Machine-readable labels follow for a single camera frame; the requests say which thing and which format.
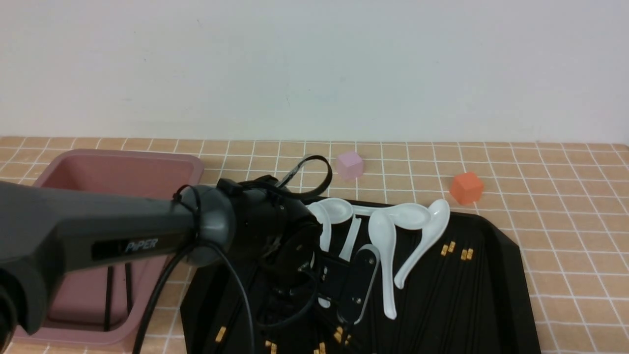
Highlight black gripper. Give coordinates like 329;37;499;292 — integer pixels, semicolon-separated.
216;175;323;291

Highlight black chopstick diagonal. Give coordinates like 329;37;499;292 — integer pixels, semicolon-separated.
320;322;351;347

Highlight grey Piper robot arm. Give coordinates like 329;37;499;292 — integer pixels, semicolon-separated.
1;176;332;341

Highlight white spoon long left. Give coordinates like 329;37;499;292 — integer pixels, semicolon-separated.
307;203;332;252

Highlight white spoon long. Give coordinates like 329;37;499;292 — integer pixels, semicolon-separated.
368;210;397;320
307;203;332;252

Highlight white spoon horizontal left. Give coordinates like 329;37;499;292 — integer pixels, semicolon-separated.
309;198;354;225

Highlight white spoon horizontal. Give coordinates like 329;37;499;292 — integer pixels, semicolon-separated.
352;203;432;230
309;198;354;225

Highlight white spoon small centre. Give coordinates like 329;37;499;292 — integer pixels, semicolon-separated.
339;215;362;262

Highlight lilac cube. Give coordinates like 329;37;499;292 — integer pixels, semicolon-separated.
336;151;364;180

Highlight white spoon long centre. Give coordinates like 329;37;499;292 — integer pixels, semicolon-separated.
368;210;397;320

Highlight white spoon horizontal right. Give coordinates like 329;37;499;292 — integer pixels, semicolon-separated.
352;203;432;230

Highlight black chopstick in bin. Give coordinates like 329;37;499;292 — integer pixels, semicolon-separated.
124;264;133;315
104;266;114;332

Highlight white spoon far right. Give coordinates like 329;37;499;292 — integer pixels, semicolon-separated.
394;199;450;289

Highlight orange cube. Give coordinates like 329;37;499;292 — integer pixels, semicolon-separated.
450;171;485;205

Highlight black plastic tray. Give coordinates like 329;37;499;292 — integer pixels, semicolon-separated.
180;190;541;354

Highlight pink plastic bin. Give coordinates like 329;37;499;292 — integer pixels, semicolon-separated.
13;149;204;351

